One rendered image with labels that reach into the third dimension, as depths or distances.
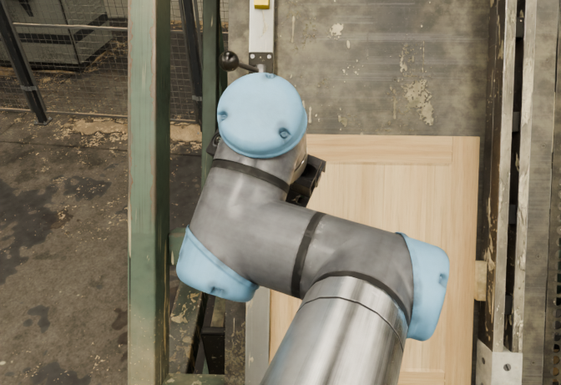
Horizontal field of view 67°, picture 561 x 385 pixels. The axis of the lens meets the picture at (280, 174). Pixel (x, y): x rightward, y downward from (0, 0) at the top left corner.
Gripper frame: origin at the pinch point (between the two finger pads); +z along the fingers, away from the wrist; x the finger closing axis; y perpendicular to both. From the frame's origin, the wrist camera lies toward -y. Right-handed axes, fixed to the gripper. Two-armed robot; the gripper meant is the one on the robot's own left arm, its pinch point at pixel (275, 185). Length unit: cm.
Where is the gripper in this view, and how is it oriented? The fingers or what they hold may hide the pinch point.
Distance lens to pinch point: 69.4
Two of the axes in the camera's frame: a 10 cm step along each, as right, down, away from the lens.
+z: 0.8, 2.3, 9.7
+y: 9.1, 3.8, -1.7
